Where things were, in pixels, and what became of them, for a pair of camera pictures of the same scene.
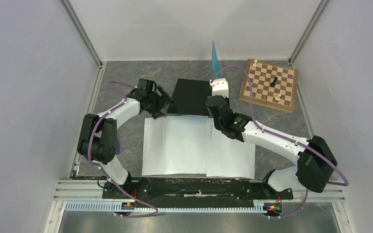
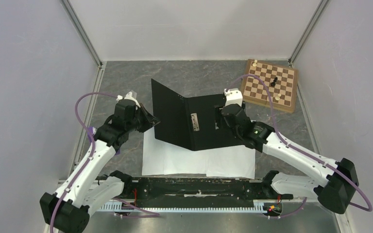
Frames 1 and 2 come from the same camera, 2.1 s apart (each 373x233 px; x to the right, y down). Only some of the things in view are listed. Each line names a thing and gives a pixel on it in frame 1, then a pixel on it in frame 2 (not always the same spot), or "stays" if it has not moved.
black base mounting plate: x=193 y=190 stays
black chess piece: x=273 y=84 stays
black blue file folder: x=189 y=96 to x=189 y=122
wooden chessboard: x=273 y=85 stays
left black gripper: x=156 y=112 to x=150 y=121
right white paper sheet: x=228 y=157 stays
